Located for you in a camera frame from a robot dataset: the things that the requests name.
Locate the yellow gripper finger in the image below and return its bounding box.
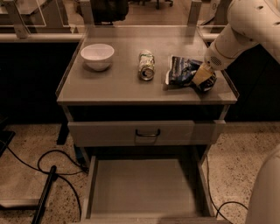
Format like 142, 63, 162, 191
192, 62, 214, 86

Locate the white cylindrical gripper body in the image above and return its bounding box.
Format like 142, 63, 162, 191
204, 24, 258, 71

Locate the blue chip bag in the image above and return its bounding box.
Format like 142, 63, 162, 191
165, 56, 217, 92

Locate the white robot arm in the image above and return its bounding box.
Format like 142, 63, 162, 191
192, 0, 280, 224

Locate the grey drawer cabinet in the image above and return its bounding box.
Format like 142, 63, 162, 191
58, 25, 237, 211

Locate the grey top drawer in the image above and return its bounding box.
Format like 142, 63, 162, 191
68, 120, 226, 147

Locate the open grey middle drawer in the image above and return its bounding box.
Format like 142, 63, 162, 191
81, 156, 216, 224

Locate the green white soda can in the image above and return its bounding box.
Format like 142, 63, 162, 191
138, 50, 155, 81

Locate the white ceramic bowl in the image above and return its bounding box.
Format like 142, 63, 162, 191
80, 44, 115, 71

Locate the black bar on floor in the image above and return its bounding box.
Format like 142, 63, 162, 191
31, 165, 57, 224

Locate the black drawer handle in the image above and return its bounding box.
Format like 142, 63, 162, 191
135, 129, 161, 137

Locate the black floor cable right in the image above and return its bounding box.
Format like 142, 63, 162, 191
206, 155, 249, 224

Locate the black floor cable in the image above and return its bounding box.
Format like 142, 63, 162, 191
0, 139, 89, 220
206, 155, 249, 224

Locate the black floor cable left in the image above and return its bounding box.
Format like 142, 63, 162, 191
0, 139, 89, 220

